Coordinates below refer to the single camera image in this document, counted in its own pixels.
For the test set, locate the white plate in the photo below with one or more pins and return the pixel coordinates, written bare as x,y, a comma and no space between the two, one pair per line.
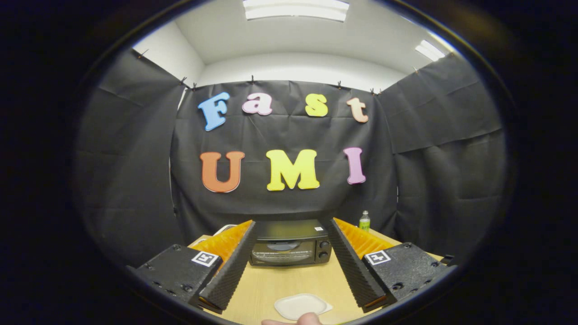
298,304

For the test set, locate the black toaster oven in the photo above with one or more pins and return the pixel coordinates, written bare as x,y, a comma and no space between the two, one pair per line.
289,230

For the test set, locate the green label drink bottle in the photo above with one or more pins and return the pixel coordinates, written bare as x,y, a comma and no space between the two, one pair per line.
364,222

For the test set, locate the long ceiling light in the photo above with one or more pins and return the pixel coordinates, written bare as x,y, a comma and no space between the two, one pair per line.
295,9

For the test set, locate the small ceiling light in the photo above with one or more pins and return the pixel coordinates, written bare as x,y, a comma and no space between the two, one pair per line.
430,49

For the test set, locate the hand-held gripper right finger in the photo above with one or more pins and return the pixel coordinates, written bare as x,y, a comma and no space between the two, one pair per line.
352,266

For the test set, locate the white pop-up toaster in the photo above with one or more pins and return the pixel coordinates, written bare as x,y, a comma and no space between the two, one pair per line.
224,230

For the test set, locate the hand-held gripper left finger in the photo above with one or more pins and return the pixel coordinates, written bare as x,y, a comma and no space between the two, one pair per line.
230,268

